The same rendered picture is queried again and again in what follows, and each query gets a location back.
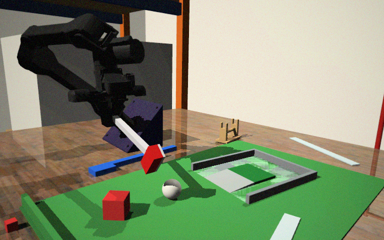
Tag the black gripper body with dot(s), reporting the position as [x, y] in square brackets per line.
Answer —
[83, 95]

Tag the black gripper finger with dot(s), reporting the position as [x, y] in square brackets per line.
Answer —
[103, 107]
[116, 104]

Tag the red putter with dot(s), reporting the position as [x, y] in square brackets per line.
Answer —
[153, 155]

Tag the white ball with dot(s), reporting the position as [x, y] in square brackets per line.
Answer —
[171, 188]

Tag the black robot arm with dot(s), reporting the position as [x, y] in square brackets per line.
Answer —
[83, 32]

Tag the light grey flat bar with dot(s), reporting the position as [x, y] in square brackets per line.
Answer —
[286, 227]
[339, 157]

